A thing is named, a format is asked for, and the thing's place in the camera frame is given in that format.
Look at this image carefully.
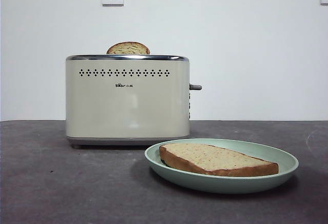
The brown bread slice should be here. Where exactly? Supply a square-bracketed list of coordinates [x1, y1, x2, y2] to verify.
[106, 42, 151, 55]
[159, 142, 279, 177]

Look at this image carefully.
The pale green plate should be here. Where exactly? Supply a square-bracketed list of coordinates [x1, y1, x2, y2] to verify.
[143, 138, 300, 194]

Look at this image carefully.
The cream steel toaster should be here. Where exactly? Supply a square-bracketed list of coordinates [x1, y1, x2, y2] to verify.
[65, 54, 202, 150]

